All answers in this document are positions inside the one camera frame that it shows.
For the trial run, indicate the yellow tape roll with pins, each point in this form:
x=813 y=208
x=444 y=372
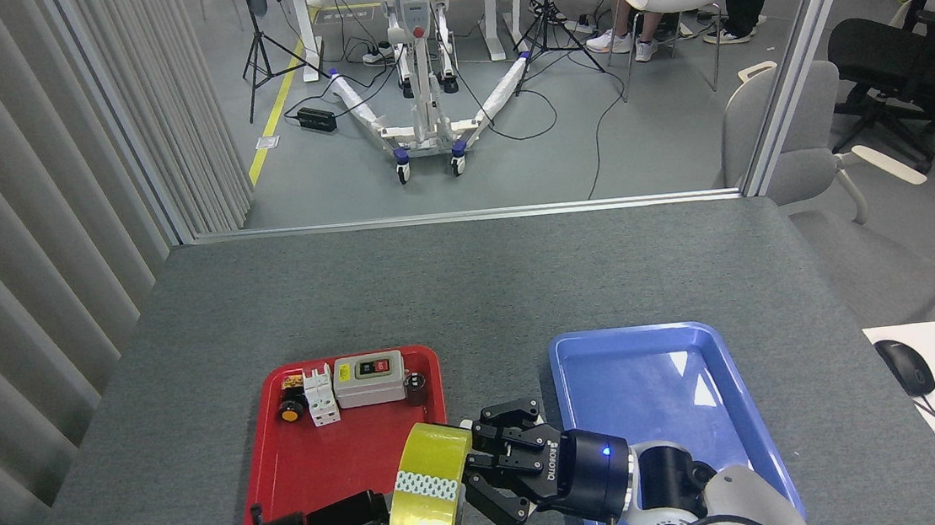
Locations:
x=430 y=511

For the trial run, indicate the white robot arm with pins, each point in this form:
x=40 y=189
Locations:
x=664 y=482

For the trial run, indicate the red plastic tray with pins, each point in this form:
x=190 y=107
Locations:
x=341 y=460

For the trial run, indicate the orange and black push button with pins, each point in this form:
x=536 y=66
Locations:
x=291 y=411

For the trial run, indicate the white circuit breaker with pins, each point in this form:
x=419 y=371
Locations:
x=320 y=394

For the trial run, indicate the blue plastic tray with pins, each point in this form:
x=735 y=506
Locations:
x=656 y=381

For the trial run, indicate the black power adapter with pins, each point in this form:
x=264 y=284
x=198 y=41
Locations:
x=316 y=120

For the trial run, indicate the black computer mouse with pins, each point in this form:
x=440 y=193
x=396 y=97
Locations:
x=906 y=366

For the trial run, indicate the white wheeled stand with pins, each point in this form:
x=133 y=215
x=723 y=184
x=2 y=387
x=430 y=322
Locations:
x=420 y=63

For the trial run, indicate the grey padded chair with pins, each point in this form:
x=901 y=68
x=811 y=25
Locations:
x=806 y=165

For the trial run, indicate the white power strip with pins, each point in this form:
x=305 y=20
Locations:
x=377 y=53

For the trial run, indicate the black tripod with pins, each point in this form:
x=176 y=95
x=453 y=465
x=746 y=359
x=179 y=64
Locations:
x=552 y=27
x=257 y=48

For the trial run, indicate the dark-topped desk with white legs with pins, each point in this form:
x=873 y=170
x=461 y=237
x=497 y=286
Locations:
x=307 y=31

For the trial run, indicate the black office chair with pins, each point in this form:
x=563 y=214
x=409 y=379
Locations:
x=890 y=56

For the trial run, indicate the small dark knob switch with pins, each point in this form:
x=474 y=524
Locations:
x=417 y=389

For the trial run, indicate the grey push button switch box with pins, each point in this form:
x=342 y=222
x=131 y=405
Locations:
x=368 y=385

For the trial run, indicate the silver frame rail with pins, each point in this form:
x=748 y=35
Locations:
x=463 y=215

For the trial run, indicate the silver frame post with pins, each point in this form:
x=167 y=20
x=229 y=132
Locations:
x=797 y=64

